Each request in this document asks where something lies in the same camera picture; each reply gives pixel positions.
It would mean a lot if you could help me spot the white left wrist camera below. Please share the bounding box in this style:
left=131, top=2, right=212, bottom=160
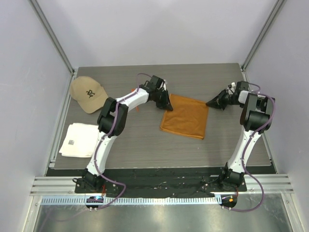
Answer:
left=162, top=80, right=167, bottom=89

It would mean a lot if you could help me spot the beige baseball cap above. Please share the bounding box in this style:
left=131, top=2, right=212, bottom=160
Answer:
left=69, top=76, right=108, bottom=114

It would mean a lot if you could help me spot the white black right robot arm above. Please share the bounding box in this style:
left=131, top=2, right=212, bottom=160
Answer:
left=206, top=81, right=276, bottom=191

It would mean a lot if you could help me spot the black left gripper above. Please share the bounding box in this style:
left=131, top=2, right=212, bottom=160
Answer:
left=154, top=89, right=173, bottom=112

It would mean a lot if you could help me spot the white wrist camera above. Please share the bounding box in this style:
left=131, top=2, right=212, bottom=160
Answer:
left=162, top=80, right=167, bottom=89
left=227, top=82, right=236, bottom=95

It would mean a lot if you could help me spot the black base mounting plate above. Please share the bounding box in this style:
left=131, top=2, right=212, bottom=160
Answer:
left=73, top=167, right=247, bottom=198

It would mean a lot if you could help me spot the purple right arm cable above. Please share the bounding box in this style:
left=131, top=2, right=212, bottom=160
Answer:
left=229, top=83, right=276, bottom=213

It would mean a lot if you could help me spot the white folded towel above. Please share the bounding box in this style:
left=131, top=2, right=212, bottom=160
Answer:
left=59, top=123, right=98, bottom=158

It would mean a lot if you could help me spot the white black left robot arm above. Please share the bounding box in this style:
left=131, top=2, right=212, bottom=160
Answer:
left=73, top=75, right=173, bottom=193

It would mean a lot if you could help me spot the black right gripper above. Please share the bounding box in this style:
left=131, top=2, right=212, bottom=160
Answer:
left=206, top=89, right=244, bottom=110

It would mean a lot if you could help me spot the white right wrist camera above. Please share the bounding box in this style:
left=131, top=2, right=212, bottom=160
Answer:
left=227, top=82, right=236, bottom=95

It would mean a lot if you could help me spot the orange cloth napkin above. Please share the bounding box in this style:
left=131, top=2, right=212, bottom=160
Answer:
left=160, top=94, right=209, bottom=140

